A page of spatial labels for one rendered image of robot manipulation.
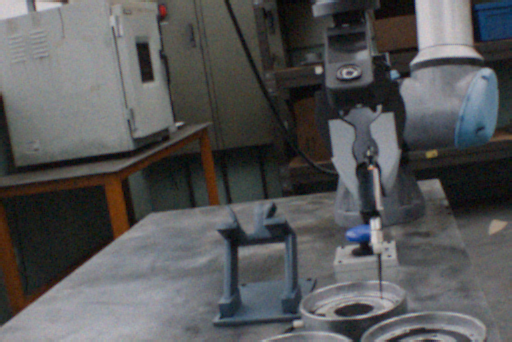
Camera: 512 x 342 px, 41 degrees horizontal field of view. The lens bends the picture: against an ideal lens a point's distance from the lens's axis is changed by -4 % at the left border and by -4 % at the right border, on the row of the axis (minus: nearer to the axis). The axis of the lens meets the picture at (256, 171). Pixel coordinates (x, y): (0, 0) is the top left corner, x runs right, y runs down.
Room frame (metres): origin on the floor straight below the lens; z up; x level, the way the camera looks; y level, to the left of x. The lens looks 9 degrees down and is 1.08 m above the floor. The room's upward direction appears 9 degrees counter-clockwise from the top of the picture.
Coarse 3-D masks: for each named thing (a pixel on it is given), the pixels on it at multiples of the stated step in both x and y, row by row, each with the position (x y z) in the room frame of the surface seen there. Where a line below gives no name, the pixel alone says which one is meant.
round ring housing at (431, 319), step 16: (400, 320) 0.59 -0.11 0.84; (416, 320) 0.59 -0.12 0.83; (432, 320) 0.59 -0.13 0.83; (448, 320) 0.58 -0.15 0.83; (464, 320) 0.57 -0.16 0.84; (368, 336) 0.57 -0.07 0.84; (384, 336) 0.58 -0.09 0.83; (416, 336) 0.57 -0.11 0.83; (432, 336) 0.56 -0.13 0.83; (448, 336) 0.56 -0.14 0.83; (480, 336) 0.54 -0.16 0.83
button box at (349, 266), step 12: (348, 252) 0.81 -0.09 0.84; (360, 252) 0.79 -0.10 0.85; (372, 252) 0.78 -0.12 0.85; (384, 252) 0.78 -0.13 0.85; (336, 264) 0.77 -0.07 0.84; (348, 264) 0.77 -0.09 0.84; (360, 264) 0.76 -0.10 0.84; (372, 264) 0.76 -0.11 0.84; (384, 264) 0.76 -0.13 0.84; (396, 264) 0.76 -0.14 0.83; (336, 276) 0.77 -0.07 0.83; (348, 276) 0.77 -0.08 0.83; (360, 276) 0.76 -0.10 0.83; (372, 276) 0.76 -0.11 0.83; (384, 276) 0.76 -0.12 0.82; (396, 276) 0.76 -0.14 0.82
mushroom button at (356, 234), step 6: (354, 228) 0.80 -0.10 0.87; (360, 228) 0.79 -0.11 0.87; (366, 228) 0.79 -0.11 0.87; (348, 234) 0.79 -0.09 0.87; (354, 234) 0.78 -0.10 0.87; (360, 234) 0.78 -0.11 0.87; (366, 234) 0.78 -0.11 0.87; (348, 240) 0.79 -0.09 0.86; (354, 240) 0.78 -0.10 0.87; (360, 240) 0.78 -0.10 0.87; (366, 240) 0.78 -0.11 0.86; (360, 246) 0.79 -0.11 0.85; (366, 246) 0.79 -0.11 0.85
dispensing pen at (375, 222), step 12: (372, 156) 0.76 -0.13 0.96; (360, 180) 0.73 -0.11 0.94; (372, 180) 0.73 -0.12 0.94; (360, 192) 0.72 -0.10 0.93; (372, 192) 0.72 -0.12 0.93; (360, 204) 0.72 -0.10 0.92; (372, 204) 0.71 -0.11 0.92; (372, 216) 0.72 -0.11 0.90; (372, 228) 0.71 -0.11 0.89; (372, 240) 0.71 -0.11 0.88
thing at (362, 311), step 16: (336, 288) 0.71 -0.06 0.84; (352, 288) 0.71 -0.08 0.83; (368, 288) 0.70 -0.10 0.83; (384, 288) 0.69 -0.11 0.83; (400, 288) 0.67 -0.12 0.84; (304, 304) 0.67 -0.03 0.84; (320, 304) 0.69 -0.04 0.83; (336, 304) 0.68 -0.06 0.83; (352, 304) 0.68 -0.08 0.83; (368, 304) 0.67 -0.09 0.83; (400, 304) 0.63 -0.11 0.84; (304, 320) 0.64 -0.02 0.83; (320, 320) 0.62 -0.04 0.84; (336, 320) 0.61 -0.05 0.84; (352, 320) 0.61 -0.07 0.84; (368, 320) 0.61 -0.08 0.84; (384, 320) 0.61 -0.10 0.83; (352, 336) 0.61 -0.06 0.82
